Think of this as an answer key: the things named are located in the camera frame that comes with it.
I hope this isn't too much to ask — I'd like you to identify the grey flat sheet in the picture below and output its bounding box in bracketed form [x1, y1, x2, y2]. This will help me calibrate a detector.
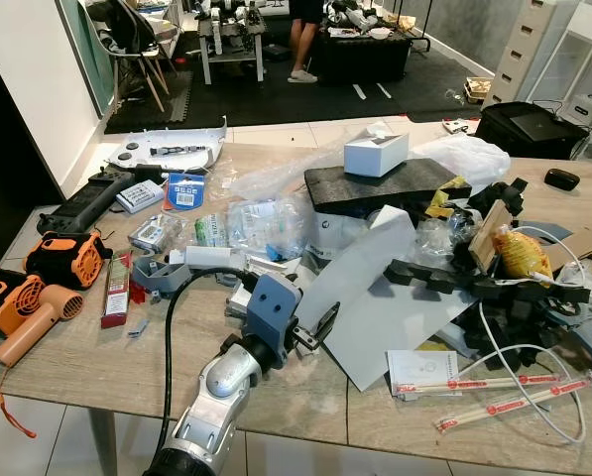
[296, 206, 475, 393]

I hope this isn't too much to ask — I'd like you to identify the white paper booklet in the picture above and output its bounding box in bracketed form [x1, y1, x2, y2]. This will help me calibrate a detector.
[387, 349, 461, 399]

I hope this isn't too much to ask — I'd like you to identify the white tube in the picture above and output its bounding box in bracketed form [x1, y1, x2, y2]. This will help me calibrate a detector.
[183, 245, 248, 272]

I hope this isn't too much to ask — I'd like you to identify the black foam packing piece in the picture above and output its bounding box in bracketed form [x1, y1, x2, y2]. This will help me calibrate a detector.
[385, 177, 592, 368]

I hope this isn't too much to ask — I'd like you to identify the black foam slab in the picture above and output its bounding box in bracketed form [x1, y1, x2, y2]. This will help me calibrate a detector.
[304, 159, 471, 215]

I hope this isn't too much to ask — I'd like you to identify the white cardboard box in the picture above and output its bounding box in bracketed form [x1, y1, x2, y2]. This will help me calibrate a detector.
[343, 132, 411, 179]

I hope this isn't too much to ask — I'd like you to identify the wrapped chopsticks red print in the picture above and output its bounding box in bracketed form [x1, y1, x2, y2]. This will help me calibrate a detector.
[393, 371, 592, 398]
[435, 381, 590, 433]

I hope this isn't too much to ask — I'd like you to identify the small wooden board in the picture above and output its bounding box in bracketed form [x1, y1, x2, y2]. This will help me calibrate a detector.
[468, 201, 516, 275]

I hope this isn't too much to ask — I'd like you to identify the blue card package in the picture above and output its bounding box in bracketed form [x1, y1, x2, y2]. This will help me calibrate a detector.
[167, 174, 207, 211]

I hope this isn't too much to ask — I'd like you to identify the slim red box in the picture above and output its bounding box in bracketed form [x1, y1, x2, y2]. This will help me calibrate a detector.
[100, 252, 134, 329]

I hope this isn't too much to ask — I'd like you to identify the yellow snack bag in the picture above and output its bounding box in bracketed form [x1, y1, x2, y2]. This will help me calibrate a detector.
[494, 227, 555, 282]

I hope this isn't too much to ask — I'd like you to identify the white plastic bag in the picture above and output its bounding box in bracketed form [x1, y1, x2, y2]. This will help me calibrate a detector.
[414, 134, 511, 191]

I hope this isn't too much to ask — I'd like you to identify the orange and black fan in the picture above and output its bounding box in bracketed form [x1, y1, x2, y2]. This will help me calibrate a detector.
[23, 230, 114, 291]

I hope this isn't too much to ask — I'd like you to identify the white plastic shell panel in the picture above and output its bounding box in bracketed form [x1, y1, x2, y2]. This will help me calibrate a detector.
[107, 119, 228, 171]

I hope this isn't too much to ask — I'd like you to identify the black tool case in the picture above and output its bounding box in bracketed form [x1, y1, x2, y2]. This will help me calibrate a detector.
[38, 167, 168, 235]

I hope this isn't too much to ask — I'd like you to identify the black low table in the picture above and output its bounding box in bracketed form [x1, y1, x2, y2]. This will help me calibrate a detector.
[310, 22, 417, 86]

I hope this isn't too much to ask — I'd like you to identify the brown cardboard piece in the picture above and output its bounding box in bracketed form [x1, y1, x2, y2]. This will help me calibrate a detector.
[547, 228, 592, 275]

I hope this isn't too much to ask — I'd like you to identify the small black oval case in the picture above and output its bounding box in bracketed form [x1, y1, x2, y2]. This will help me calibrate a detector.
[543, 169, 581, 191]

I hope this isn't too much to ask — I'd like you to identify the black suitcase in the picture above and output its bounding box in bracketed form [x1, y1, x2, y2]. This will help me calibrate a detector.
[474, 101, 590, 161]

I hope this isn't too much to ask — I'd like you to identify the standing person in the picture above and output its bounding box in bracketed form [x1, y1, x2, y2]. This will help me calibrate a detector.
[287, 0, 324, 84]

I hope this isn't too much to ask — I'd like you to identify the orange handheld blower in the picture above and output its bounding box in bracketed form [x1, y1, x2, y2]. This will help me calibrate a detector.
[0, 266, 85, 369]

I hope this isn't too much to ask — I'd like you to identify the grey workbench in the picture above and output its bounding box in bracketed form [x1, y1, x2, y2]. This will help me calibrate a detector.
[195, 0, 268, 86]

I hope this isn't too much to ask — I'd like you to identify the beige drawer unit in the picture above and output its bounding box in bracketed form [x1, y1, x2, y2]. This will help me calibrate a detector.
[492, 0, 556, 106]

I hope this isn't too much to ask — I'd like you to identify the chair with wooden legs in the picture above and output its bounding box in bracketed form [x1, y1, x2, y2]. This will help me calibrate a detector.
[85, 0, 174, 112]

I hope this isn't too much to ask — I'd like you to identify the white shelf unit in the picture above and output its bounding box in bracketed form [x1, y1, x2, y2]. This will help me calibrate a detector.
[546, 0, 592, 132]

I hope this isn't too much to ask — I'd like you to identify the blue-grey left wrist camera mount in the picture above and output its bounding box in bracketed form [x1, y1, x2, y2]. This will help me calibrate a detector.
[244, 273, 304, 363]

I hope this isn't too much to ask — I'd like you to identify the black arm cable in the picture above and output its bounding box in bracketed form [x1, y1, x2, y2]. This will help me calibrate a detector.
[157, 266, 249, 457]

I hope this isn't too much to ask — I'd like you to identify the white cable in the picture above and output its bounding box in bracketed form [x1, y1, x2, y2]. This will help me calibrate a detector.
[452, 226, 590, 443]

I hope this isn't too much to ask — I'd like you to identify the orange strap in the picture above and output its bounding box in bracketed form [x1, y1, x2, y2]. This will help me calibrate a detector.
[0, 391, 38, 439]

